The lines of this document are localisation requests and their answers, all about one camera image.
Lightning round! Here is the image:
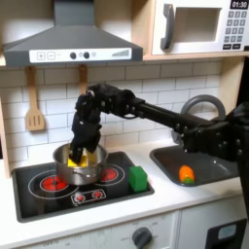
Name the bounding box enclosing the yellow block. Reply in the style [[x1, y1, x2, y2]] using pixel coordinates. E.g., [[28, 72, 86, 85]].
[[67, 150, 98, 168]]

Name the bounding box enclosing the green block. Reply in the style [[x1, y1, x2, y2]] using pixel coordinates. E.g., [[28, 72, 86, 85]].
[[128, 165, 149, 193]]

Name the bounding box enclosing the orange toy carrot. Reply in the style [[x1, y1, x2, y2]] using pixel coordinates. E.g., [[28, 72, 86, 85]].
[[178, 164, 196, 185]]

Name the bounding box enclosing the steel pot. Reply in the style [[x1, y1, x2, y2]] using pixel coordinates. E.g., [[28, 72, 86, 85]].
[[53, 142, 109, 187]]

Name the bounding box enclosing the wooden spoon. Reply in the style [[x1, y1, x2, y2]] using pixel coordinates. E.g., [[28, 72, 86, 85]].
[[77, 64, 89, 95]]

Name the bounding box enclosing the wooden slotted spatula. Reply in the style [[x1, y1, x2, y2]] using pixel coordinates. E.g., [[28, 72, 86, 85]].
[[24, 66, 47, 132]]

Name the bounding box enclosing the black toy stove top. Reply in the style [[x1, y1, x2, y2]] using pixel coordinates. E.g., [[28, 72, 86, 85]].
[[11, 151, 156, 224]]

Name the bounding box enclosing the dark grey sink basin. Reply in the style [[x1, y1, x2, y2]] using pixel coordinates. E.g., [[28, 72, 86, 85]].
[[149, 144, 241, 188]]

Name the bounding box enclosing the grey extractor hood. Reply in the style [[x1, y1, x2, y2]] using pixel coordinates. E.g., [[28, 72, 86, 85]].
[[2, 0, 144, 67]]

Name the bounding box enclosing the grey oven knob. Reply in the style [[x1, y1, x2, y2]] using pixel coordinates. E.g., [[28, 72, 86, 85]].
[[131, 226, 154, 249]]

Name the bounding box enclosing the dark grey tap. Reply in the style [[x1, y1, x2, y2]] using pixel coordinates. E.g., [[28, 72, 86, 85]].
[[170, 93, 227, 146]]

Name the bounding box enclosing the light wooden shelf board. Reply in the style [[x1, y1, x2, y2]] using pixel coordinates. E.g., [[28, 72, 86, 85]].
[[142, 51, 249, 62]]

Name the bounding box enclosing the white toy microwave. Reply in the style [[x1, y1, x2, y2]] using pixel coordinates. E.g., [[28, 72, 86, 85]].
[[151, 0, 249, 56]]

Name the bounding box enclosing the thin black cable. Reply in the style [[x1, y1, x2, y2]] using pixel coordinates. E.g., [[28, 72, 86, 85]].
[[122, 112, 138, 121]]

